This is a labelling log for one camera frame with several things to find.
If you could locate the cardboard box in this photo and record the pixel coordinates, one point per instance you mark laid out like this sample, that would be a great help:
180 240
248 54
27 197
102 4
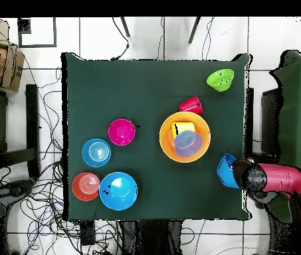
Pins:
12 69

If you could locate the yellow cup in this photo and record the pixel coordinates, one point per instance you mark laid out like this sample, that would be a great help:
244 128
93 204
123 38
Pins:
184 127

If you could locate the orange bowl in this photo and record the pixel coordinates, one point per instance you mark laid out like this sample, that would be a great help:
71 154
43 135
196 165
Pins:
85 186

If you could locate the black power strip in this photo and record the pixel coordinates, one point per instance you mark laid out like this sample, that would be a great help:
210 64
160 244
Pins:
87 233

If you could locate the large blue bowl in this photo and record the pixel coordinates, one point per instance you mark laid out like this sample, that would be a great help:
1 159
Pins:
117 191
226 172

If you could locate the black stand base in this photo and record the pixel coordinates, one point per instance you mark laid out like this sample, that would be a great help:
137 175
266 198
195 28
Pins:
16 190

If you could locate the small blue bowl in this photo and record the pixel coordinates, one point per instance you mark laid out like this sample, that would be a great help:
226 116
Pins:
188 144
96 152

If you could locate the black box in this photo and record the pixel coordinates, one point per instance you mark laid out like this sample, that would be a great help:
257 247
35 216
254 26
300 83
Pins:
269 122

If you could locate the red cup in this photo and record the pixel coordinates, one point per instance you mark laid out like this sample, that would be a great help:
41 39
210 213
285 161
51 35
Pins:
191 105

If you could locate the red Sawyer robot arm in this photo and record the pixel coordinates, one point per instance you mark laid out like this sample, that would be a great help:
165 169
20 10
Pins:
277 178

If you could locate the black table frame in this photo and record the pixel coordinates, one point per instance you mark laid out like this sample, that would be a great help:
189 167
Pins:
32 130

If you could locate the pink bowl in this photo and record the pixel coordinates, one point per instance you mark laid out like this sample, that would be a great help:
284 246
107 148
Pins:
121 132

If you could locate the large yellow bowl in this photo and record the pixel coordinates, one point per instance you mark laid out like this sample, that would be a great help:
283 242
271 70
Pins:
166 143

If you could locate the black square frame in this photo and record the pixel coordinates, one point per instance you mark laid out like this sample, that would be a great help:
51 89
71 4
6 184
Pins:
24 26

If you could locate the green bowl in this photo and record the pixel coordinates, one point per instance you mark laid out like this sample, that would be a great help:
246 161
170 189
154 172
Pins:
220 79

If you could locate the black tripod leg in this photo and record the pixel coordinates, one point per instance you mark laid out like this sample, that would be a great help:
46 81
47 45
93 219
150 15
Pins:
125 28
194 30

